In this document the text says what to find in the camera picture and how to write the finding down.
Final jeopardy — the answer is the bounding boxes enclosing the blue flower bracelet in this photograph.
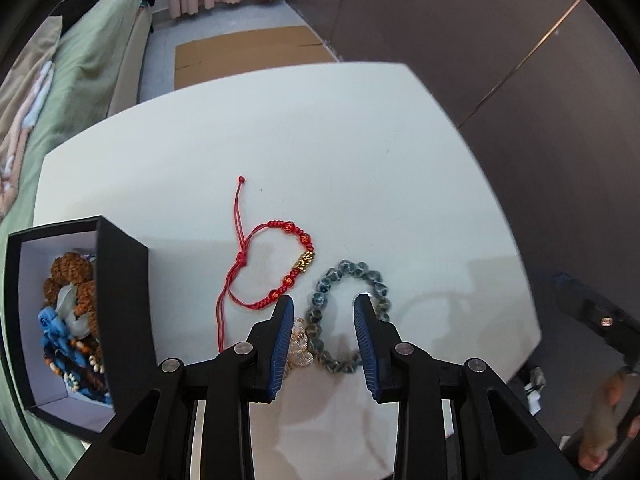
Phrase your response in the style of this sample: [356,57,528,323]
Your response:
[37,307,113,403]

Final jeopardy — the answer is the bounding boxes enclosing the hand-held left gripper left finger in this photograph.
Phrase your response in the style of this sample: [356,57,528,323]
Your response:
[65,295,296,480]

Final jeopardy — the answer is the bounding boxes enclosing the white square table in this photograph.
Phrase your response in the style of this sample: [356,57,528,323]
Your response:
[32,62,543,480]

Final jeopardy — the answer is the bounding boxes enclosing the brown seed bead bracelet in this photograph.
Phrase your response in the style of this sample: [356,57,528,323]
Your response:
[42,252,101,321]

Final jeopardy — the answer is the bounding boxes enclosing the bed with green sheet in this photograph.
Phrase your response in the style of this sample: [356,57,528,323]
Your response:
[0,0,161,480]

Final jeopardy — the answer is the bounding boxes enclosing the grey-blue bead bracelet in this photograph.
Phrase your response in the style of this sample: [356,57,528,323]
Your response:
[306,259,392,375]

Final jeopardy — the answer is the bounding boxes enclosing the red string bracelet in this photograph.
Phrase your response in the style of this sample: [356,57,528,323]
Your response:
[217,176,317,353]

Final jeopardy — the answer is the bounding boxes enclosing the pale jade pendant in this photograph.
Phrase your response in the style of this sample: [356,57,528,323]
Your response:
[56,285,93,338]

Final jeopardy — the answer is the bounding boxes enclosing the beige blanket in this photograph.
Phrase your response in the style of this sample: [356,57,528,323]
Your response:
[0,15,63,211]

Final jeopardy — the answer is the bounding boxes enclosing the white brown bead bracelet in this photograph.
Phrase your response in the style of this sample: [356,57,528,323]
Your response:
[42,337,108,393]

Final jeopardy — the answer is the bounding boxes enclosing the brown cardboard sheet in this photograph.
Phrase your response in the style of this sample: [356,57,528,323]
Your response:
[174,26,341,92]

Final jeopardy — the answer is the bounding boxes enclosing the black jewelry box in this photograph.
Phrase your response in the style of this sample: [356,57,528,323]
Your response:
[4,216,151,445]

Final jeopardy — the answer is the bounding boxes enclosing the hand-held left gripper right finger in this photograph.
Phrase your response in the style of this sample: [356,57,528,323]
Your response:
[352,294,563,480]

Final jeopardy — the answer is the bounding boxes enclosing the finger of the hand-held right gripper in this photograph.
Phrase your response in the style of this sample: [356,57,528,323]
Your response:
[552,272,630,353]

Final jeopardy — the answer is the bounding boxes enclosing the small grey tagged object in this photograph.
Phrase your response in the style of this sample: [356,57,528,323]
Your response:
[522,367,547,413]

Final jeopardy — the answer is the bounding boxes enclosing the person's right hand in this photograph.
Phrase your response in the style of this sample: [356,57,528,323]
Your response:
[575,367,640,472]

